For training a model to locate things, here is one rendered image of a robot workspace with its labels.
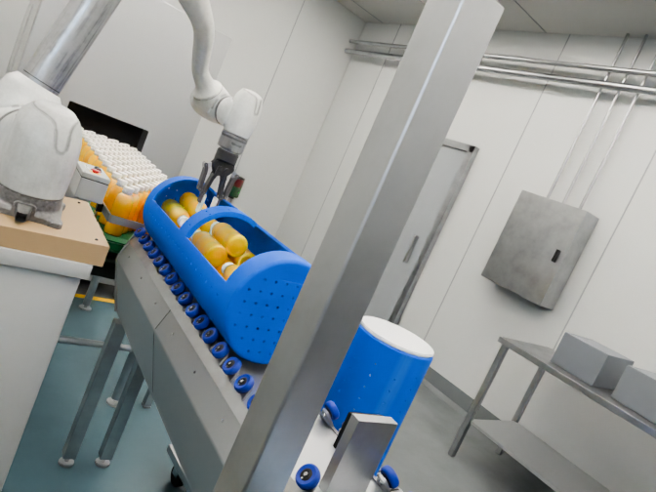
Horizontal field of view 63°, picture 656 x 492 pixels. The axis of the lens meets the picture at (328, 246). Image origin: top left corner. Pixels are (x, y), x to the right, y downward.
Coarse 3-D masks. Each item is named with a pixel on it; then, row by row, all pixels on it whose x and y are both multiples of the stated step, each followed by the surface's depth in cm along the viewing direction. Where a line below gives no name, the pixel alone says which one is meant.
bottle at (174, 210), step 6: (162, 204) 194; (168, 204) 190; (174, 204) 189; (180, 204) 192; (168, 210) 187; (174, 210) 185; (180, 210) 184; (168, 216) 186; (174, 216) 183; (180, 216) 182; (186, 216) 184; (174, 222) 183
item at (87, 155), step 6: (84, 138) 301; (84, 144) 291; (84, 150) 281; (90, 150) 272; (114, 150) 300; (84, 156) 272; (90, 156) 271; (96, 156) 262; (84, 162) 272; (90, 162) 261; (96, 162) 252; (102, 168) 242; (108, 174) 233; (114, 180) 223; (108, 186) 222; (90, 204) 235; (96, 204) 233
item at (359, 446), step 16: (352, 416) 96; (368, 416) 98; (384, 416) 101; (352, 432) 95; (368, 432) 97; (384, 432) 99; (336, 448) 97; (352, 448) 96; (368, 448) 98; (384, 448) 101; (336, 464) 96; (352, 464) 97; (368, 464) 100; (320, 480) 98; (336, 480) 97; (352, 480) 99; (368, 480) 101
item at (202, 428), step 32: (128, 256) 196; (128, 288) 186; (128, 320) 189; (160, 320) 156; (160, 352) 149; (192, 352) 136; (160, 384) 152; (192, 384) 129; (256, 384) 128; (160, 416) 153; (192, 416) 125; (224, 416) 116; (320, 416) 126; (192, 448) 127; (224, 448) 110; (320, 448) 112; (192, 480) 129
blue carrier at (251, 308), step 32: (160, 192) 194; (192, 192) 200; (160, 224) 174; (192, 224) 157; (256, 224) 166; (192, 256) 147; (256, 256) 130; (288, 256) 130; (192, 288) 146; (224, 288) 127; (256, 288) 125; (288, 288) 130; (224, 320) 125; (256, 320) 129; (256, 352) 132
